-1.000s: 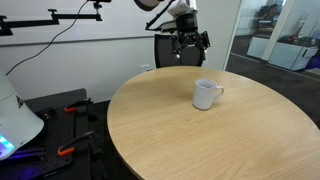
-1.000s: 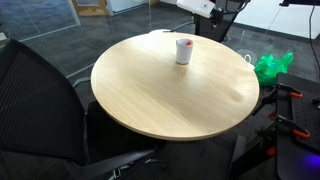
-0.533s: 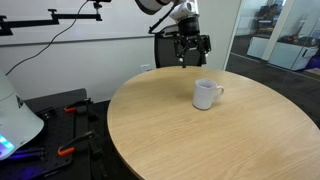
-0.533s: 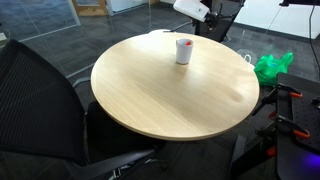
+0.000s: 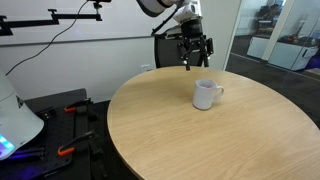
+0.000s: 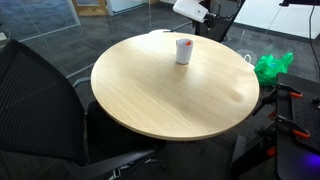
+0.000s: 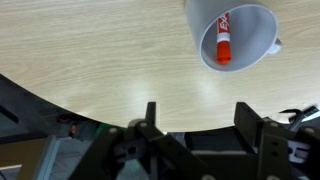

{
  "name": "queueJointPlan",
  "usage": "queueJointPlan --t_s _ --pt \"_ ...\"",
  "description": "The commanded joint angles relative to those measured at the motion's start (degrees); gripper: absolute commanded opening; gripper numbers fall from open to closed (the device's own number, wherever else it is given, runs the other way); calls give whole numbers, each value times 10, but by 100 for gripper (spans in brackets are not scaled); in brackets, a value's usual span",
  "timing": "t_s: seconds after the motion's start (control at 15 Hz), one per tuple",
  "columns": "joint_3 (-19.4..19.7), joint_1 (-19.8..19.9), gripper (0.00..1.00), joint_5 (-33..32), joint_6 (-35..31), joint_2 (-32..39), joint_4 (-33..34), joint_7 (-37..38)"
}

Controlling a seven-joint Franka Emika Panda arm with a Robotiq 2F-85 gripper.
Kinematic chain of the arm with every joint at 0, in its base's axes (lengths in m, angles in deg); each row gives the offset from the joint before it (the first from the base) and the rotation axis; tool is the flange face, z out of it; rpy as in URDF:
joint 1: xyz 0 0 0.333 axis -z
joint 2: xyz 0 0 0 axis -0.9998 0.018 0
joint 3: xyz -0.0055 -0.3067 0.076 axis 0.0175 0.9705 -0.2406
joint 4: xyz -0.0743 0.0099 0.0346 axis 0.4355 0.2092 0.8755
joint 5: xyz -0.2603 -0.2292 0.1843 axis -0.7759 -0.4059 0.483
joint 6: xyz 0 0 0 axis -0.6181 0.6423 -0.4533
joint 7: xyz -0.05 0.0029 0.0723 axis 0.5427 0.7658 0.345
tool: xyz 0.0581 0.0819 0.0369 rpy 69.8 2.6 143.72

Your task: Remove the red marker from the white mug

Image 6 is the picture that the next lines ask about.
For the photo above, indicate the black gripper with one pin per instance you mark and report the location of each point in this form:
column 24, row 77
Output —
column 210, row 18

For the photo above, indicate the red Expo marker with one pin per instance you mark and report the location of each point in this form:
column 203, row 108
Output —
column 188, row 43

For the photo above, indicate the white mug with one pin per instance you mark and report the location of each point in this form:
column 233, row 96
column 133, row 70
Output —
column 184, row 55

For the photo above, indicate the green plastic bag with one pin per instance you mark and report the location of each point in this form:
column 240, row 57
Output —
column 271, row 70

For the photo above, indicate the orange and black clamp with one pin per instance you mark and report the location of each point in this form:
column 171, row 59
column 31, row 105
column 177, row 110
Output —
column 295, row 94
column 301, row 134

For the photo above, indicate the wooden cabinet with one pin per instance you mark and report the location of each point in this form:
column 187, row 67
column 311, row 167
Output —
column 90, row 8

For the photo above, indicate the black perforated mounting board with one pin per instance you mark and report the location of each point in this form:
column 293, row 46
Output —
column 300, row 113

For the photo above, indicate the black mesh office chair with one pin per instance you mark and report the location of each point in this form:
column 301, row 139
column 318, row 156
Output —
column 36, row 106

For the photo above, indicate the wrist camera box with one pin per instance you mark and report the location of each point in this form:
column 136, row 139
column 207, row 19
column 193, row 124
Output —
column 190, row 10

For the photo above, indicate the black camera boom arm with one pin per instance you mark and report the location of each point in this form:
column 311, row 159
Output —
column 300, row 2

